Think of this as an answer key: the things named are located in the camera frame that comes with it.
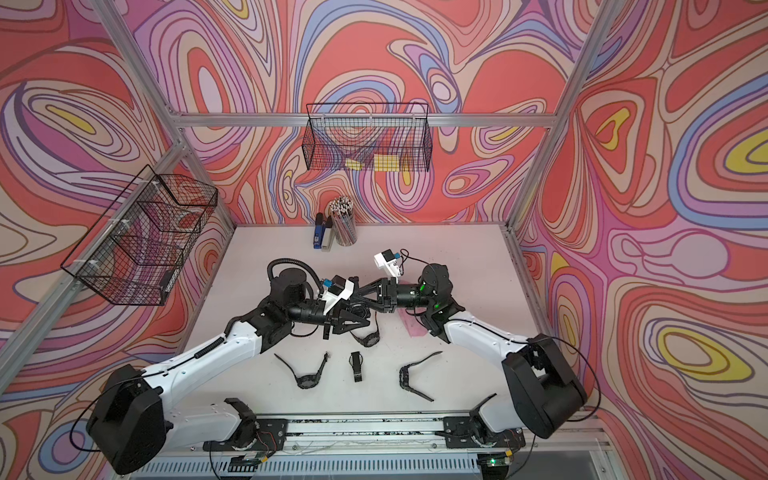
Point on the small yellow block in basket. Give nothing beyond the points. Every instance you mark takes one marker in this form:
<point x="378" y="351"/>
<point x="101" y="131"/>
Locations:
<point x="353" y="165"/>

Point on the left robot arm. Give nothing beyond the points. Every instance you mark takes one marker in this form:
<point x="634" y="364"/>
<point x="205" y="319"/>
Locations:
<point x="135" y="417"/>

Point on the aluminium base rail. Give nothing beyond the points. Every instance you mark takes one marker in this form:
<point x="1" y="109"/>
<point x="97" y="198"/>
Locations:
<point x="372" y="429"/>

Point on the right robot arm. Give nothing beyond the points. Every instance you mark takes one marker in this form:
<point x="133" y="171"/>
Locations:
<point x="544" y="391"/>

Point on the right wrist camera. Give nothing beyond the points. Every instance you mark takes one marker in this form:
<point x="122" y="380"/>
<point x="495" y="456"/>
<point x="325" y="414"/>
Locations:
<point x="390" y="263"/>

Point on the wall wire basket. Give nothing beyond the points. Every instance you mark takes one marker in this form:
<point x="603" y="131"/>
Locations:
<point x="336" y="131"/>
<point x="135" y="251"/>

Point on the back wall wire basket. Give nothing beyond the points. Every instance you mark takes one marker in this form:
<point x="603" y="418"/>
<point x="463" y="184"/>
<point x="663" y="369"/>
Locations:
<point x="336" y="131"/>

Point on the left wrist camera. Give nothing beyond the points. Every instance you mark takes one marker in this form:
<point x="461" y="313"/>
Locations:
<point x="333" y="293"/>

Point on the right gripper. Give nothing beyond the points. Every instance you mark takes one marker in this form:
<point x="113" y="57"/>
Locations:
<point x="387" y="289"/>

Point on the yellow sponge in basket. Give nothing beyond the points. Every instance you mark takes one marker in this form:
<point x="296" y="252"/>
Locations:
<point x="386" y="163"/>

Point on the blue marker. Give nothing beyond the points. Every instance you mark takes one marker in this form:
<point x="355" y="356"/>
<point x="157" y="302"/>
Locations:
<point x="319" y="229"/>

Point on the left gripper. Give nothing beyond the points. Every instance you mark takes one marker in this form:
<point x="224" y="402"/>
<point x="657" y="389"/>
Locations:
<point x="339" y="317"/>

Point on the pink microfibre cloth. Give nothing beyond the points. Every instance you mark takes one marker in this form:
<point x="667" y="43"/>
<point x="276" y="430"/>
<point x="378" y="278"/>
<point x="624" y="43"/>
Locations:
<point x="412" y="325"/>

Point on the pencil cup with pencils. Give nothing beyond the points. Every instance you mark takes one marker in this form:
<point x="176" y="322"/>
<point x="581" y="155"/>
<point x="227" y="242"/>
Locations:
<point x="341" y="211"/>

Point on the left wall wire basket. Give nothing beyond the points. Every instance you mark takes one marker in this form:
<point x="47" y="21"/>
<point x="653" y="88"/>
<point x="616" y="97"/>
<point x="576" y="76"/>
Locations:
<point x="135" y="251"/>

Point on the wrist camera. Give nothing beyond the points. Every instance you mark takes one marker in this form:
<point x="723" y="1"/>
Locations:
<point x="333" y="293"/>
<point x="390" y="263"/>

